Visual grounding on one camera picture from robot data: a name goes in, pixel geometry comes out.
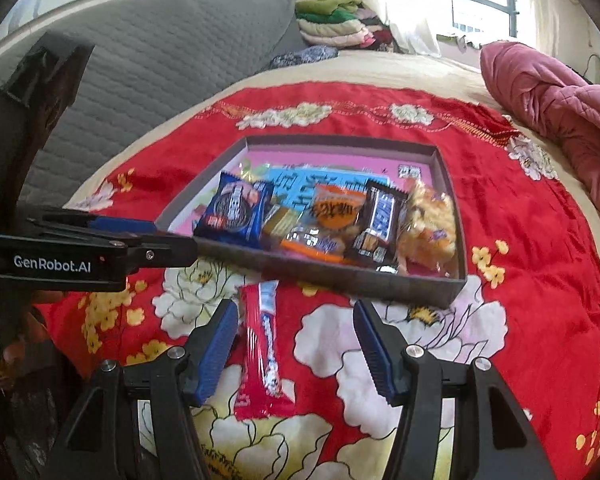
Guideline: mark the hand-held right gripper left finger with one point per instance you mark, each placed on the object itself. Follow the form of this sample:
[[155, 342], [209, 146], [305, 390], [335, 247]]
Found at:
[[212, 355]]

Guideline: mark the long red wafer packet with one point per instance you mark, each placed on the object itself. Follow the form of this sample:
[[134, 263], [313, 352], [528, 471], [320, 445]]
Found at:
[[260, 360]]

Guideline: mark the stack of folded clothes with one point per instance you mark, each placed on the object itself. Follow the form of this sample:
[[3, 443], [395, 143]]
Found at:
[[330, 25]]

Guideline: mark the clear biscuit packet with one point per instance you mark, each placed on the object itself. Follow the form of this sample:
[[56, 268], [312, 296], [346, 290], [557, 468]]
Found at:
[[280, 222]]

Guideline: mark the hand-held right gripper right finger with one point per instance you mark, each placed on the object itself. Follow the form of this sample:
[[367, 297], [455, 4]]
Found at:
[[377, 355]]

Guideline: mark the dark blue cookie packet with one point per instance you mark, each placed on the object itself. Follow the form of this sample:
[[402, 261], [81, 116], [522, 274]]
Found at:
[[232, 207]]

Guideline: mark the beige bed sheet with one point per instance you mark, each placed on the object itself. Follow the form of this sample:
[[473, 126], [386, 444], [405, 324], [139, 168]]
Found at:
[[380, 70]]

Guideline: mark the white sheer curtain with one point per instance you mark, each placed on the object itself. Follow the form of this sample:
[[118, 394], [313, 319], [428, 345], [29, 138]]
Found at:
[[395, 0]]

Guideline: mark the pink quilted duvet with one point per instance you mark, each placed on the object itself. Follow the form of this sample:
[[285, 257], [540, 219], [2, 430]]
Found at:
[[555, 100]]

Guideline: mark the orange clear nut packet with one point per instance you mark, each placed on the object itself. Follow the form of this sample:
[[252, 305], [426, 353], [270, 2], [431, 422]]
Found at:
[[330, 215]]

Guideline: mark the red floral blanket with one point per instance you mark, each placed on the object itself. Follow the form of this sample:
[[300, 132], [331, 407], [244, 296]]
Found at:
[[530, 260]]

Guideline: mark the dark brown chocolate bar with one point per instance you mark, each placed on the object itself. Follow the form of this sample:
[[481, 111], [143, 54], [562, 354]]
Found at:
[[380, 220]]

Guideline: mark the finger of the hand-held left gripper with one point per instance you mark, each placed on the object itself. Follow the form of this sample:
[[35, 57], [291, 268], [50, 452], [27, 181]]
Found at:
[[165, 252], [120, 224]]

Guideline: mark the person's left hand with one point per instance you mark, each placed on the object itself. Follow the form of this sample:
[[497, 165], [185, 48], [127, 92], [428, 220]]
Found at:
[[22, 340]]

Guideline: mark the grey quilted headboard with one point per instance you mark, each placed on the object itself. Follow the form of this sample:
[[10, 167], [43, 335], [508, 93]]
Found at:
[[155, 60]]

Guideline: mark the dark floral cloth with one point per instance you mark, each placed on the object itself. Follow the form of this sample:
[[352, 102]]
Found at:
[[305, 56]]

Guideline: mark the clear pastry packet green twist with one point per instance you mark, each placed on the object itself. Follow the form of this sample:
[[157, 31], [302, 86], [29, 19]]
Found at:
[[255, 170]]

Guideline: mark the grey cardboard box tray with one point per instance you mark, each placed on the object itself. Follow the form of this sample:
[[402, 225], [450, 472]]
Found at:
[[330, 275]]

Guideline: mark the yellow rice cracker packet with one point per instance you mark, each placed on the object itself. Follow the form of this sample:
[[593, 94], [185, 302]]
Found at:
[[427, 235]]

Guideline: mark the window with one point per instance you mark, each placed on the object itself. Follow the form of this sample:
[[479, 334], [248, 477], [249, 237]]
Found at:
[[475, 15]]

